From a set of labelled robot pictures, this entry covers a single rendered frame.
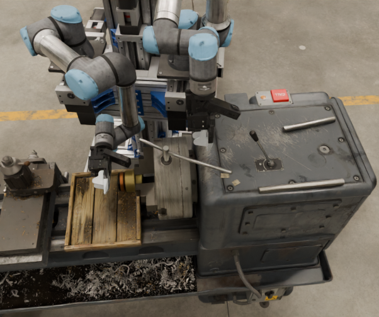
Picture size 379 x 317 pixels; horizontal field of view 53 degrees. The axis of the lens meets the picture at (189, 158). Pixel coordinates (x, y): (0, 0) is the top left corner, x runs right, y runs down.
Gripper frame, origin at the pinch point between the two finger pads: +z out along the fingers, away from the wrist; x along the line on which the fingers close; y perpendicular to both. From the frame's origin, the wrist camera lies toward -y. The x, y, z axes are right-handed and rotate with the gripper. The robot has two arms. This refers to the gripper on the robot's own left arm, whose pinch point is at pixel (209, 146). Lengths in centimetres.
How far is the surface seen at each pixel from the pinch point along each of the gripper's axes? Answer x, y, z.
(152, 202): -2.7, 20.6, 24.6
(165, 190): -0.7, 15.2, 17.9
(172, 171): -4.6, 12.3, 12.6
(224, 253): -5, -7, 60
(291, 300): -24, -53, 135
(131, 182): -11.5, 27.8, 22.2
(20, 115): -182, 132, 86
